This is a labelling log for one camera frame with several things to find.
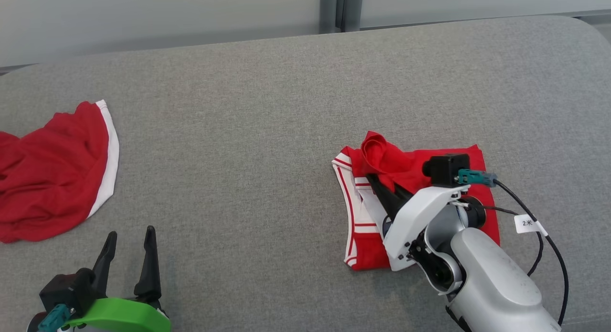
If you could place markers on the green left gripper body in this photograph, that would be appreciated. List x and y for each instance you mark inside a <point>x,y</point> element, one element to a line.
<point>119,315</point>

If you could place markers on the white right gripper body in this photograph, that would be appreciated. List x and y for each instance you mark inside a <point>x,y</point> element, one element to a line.
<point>410,217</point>

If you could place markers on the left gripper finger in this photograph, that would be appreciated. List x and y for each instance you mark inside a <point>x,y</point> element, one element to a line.
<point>105,270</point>
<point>150,274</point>

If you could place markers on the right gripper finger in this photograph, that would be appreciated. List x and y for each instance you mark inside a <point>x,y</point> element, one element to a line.
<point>398,193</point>
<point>384,200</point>

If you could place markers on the red garment with white sleeves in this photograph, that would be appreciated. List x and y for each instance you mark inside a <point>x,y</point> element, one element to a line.
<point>410,162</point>

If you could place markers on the red garment with white hem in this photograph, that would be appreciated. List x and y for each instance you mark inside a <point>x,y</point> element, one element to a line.
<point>52,179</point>

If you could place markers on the grey fabric sofa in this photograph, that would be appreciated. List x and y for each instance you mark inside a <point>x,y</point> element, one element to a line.
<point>238,155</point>

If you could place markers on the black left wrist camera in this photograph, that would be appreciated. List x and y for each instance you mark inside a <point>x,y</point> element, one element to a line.
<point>62,291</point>

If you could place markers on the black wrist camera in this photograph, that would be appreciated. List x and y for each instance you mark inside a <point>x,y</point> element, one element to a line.
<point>62,291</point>
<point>446,169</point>

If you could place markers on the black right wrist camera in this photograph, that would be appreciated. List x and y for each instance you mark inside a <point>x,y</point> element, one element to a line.
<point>446,169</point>

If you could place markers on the grey partition post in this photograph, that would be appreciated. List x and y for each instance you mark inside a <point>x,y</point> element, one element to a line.
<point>351,7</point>

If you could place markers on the grey wall rail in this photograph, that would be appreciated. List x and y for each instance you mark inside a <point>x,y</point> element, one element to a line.
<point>14,69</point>
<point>596,16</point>

